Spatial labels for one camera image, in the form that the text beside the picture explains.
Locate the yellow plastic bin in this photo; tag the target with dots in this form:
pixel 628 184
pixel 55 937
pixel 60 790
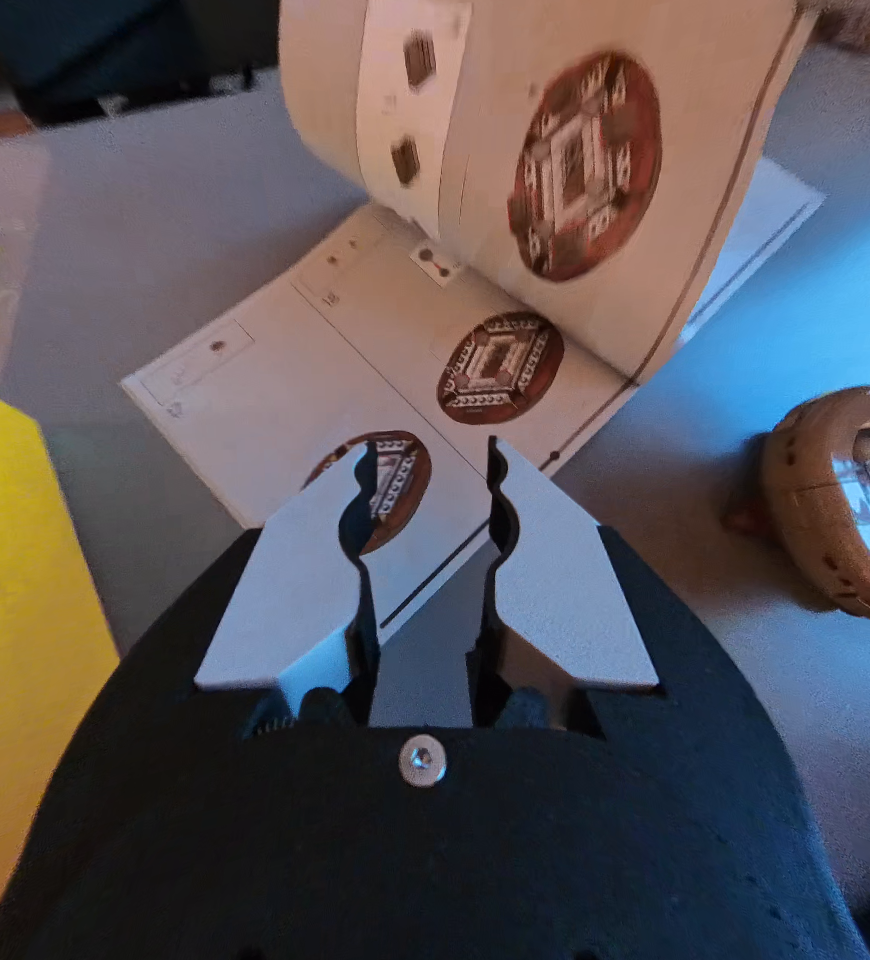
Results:
pixel 14 600

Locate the yellow card in sleeve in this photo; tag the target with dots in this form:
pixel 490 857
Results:
pixel 18 187

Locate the grey desk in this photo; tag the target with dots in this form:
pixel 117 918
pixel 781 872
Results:
pixel 840 712

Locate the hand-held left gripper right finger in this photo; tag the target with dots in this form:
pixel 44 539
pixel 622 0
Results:
pixel 570 600

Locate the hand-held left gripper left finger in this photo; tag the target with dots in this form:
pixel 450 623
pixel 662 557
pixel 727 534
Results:
pixel 285 600

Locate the instruction booklet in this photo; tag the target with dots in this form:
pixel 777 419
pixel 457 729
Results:
pixel 292 390

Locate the brick-built plant pot model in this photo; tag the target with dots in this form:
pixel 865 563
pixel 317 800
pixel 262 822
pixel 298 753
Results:
pixel 802 510

